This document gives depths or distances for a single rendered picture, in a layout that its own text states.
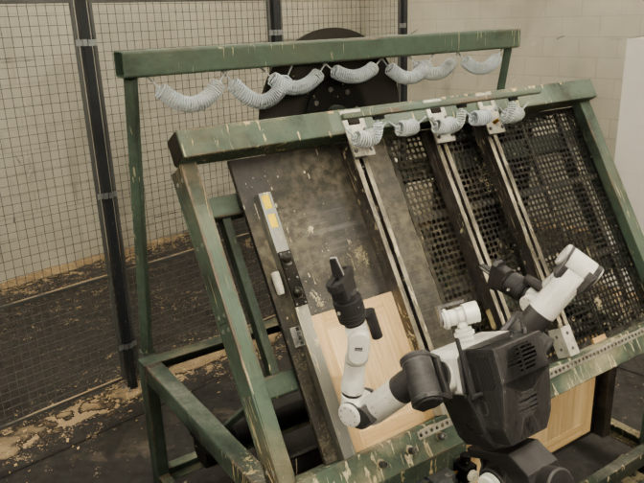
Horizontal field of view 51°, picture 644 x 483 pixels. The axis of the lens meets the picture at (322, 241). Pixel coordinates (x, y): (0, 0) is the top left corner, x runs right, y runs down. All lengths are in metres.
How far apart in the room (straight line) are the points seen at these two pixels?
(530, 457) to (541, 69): 6.17
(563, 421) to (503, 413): 1.63
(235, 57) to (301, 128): 0.54
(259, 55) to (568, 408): 2.21
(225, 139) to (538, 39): 5.90
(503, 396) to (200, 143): 1.24
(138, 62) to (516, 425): 1.84
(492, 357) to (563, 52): 6.08
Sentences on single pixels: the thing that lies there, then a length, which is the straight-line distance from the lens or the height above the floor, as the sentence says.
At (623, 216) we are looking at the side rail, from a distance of 3.63.
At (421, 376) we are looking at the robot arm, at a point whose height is 1.33.
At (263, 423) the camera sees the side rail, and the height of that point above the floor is 1.09.
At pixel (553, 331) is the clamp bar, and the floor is 1.00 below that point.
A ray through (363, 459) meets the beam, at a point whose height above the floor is 0.89.
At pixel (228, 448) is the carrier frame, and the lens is 2.67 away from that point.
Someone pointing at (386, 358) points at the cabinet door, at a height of 1.11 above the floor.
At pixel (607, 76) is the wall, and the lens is 7.61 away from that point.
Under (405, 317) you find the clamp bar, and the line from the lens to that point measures 2.57.
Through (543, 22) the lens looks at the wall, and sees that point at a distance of 7.91.
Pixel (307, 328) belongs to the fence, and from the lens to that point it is 2.36.
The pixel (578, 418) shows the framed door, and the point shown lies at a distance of 3.72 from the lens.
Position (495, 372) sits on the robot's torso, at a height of 1.36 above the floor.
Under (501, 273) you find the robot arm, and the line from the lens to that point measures 2.53.
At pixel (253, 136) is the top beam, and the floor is 1.91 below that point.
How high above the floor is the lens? 2.31
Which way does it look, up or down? 18 degrees down
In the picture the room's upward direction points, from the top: 2 degrees counter-clockwise
